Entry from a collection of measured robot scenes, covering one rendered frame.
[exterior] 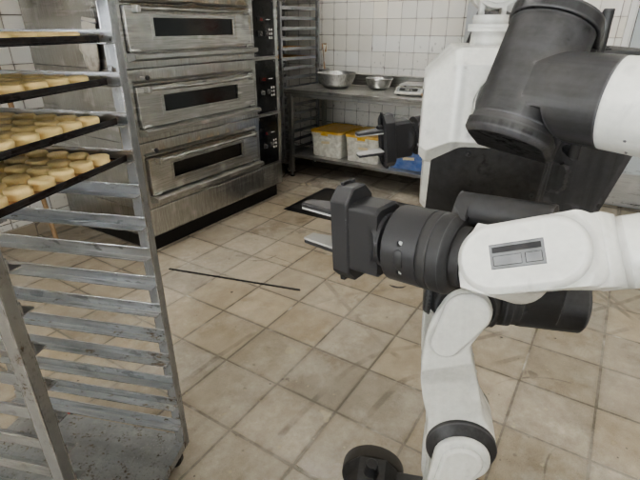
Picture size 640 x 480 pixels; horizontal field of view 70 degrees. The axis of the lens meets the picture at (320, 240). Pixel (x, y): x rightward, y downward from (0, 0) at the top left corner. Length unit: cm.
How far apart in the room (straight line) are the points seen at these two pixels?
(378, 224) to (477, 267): 13
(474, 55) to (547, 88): 17
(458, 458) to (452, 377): 17
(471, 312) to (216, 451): 130
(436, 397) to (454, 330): 20
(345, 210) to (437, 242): 12
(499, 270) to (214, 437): 164
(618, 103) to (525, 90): 9
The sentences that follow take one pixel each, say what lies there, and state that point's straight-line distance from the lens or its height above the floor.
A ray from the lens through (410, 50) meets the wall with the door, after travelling 488.
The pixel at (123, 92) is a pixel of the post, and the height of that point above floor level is 129.
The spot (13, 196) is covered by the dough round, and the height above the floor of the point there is 114.
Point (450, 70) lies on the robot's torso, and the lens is 67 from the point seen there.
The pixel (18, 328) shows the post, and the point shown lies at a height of 93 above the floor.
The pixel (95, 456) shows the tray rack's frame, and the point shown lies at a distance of 182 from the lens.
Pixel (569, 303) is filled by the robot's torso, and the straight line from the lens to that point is 90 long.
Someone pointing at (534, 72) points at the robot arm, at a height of 139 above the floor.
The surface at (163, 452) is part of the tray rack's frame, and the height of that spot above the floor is 15.
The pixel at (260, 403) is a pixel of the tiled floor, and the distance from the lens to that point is 205.
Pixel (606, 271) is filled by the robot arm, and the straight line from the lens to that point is 44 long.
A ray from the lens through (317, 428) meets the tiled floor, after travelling 195.
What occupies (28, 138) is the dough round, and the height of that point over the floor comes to 124.
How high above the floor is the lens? 143
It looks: 25 degrees down
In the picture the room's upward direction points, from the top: straight up
